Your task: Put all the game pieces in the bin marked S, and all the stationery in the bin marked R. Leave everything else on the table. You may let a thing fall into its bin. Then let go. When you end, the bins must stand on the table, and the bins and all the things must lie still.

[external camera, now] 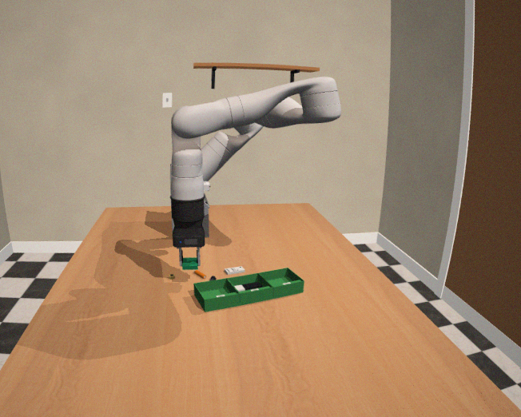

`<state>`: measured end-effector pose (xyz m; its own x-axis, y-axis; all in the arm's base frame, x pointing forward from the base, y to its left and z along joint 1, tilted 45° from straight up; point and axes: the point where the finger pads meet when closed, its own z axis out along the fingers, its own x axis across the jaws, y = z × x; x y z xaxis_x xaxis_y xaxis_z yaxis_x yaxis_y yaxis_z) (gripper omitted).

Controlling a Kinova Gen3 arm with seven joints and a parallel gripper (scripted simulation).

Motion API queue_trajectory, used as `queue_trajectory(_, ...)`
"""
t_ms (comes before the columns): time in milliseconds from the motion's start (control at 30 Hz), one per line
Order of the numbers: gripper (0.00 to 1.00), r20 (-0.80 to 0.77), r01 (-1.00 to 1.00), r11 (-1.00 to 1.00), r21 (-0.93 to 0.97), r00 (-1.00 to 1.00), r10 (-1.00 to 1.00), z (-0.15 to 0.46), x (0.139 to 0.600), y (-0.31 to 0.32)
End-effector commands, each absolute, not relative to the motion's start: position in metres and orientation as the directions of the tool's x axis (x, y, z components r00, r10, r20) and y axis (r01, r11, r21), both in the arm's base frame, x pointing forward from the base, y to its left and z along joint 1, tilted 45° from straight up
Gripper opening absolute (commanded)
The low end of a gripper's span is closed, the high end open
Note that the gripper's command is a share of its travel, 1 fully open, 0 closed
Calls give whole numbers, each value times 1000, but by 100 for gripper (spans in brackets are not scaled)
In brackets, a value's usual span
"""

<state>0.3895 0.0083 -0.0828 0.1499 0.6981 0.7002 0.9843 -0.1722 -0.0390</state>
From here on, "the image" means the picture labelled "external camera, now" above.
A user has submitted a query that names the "green three-compartment bin rack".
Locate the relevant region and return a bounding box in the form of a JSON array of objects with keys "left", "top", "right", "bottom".
[{"left": 194, "top": 268, "right": 304, "bottom": 312}]

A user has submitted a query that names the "white domino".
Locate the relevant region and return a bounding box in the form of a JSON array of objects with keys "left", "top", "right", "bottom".
[{"left": 225, "top": 266, "right": 245, "bottom": 275}]

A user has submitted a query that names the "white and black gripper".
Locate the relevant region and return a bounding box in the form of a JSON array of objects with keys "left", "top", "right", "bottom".
[{"left": 170, "top": 175, "right": 210, "bottom": 267}]

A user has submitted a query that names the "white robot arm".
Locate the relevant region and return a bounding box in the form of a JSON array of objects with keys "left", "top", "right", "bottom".
[{"left": 171, "top": 77, "right": 341, "bottom": 181}]

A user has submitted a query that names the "green rectangular block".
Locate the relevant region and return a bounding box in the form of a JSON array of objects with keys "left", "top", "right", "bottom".
[{"left": 182, "top": 257, "right": 198, "bottom": 270}]

